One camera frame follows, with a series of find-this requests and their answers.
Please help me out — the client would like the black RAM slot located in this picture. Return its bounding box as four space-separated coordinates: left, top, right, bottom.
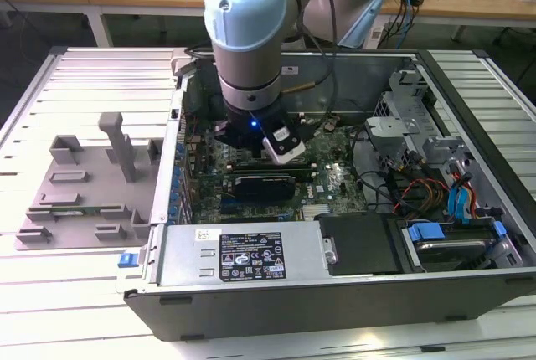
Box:
228 167 316 177
228 170 316 181
228 163 316 173
228 160 316 170

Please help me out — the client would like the black graphics card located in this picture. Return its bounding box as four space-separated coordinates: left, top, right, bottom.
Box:
231 172 297 212

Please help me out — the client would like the green motherboard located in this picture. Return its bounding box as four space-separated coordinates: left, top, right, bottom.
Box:
179 113 372 225

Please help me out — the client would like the silver chipset heatsink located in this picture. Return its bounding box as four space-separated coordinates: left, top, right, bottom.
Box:
301 203 331 222

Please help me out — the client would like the silver power supply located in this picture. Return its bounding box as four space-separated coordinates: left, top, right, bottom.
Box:
157 224 332 287

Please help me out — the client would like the metal drive cage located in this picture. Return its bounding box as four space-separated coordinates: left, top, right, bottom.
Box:
363 64 466 168

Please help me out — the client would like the grey parts rack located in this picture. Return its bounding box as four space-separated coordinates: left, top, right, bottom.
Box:
13 111 167 252

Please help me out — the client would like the black plastic shroud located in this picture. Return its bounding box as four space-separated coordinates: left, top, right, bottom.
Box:
312 212 406 278

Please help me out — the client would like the black PC case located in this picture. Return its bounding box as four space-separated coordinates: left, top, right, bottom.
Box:
122 47 536 343

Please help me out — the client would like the hard disk in blue carrier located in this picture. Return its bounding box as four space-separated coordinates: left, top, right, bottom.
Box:
402 219 510 274

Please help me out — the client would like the blue hanging cable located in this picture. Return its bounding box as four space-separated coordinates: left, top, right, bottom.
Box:
392 0 416 50

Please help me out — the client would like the coloured wire bundle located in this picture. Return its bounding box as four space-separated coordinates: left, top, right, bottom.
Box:
387 167 452 215

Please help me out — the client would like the blue data cable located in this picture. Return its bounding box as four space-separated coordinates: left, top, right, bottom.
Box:
445 170 475 228

